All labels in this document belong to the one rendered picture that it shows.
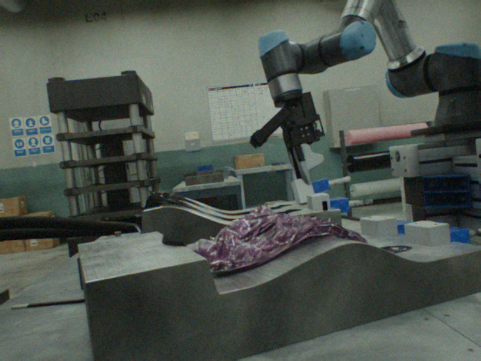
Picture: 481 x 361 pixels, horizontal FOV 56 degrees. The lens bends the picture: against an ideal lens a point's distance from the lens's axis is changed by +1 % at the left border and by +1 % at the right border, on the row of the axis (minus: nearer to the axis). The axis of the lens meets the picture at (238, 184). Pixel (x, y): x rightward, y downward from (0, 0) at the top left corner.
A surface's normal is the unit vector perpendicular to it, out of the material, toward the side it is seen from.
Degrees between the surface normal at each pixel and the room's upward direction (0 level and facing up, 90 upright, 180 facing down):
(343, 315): 90
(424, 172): 90
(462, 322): 0
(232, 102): 90
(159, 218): 90
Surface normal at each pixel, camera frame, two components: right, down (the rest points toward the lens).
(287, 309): 0.36, 0.01
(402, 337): -0.11, -0.99
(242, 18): 0.07, 0.04
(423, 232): -0.93, 0.12
